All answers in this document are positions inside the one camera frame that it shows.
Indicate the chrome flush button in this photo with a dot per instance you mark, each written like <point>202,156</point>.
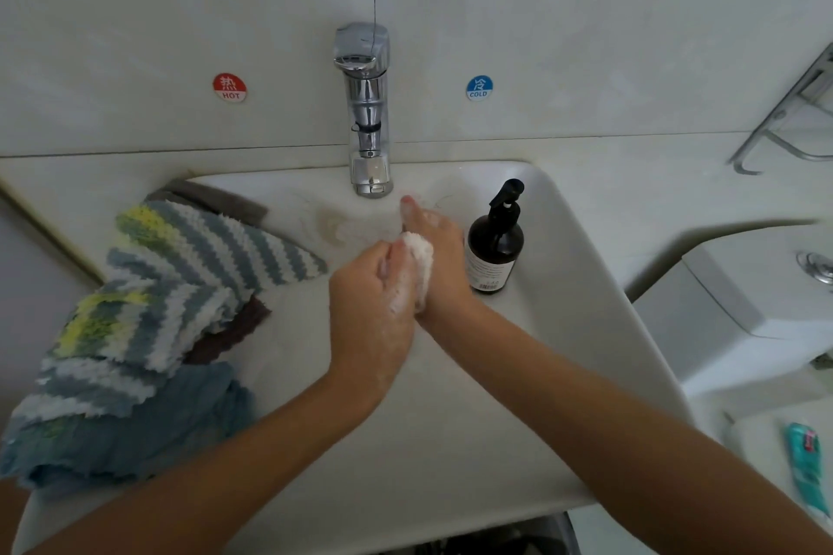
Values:
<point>817,267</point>

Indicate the pink white striped cloth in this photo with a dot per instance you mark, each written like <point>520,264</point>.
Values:
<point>421,265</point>

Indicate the white toilet tank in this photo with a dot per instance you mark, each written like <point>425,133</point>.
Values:
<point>742,308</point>

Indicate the red round sticker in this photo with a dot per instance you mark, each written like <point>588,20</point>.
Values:
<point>229,86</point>

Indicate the white toilet lid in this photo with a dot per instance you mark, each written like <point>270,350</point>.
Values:
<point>755,457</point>

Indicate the metal wall shelf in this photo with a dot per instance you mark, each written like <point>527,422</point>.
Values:
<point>768,139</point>

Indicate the blue round sticker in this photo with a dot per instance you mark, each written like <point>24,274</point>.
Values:
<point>479,88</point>

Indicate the chrome faucet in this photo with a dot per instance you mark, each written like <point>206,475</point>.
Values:
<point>365,106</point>

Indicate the teal tube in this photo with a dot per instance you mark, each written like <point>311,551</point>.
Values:
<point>804,470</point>

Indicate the person's left hand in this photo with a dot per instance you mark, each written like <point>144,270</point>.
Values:
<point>371,321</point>

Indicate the person's right forearm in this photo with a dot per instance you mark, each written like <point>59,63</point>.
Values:
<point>625,444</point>

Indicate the person's left forearm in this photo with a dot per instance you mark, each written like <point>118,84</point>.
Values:
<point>221,483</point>

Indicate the black pump soap bottle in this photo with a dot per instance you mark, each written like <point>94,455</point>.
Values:
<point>495,256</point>

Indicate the white ceramic sink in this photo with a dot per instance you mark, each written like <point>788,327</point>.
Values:
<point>430,470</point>

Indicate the blue stained cloth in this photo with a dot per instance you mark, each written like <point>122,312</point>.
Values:
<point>117,444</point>

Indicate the gray patterned trousers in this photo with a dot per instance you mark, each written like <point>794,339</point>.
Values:
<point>482,538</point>

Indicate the person's right hand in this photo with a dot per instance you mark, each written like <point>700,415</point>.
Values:
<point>450,269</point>

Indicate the brown cloth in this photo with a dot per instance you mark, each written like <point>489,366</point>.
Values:
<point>221,200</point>

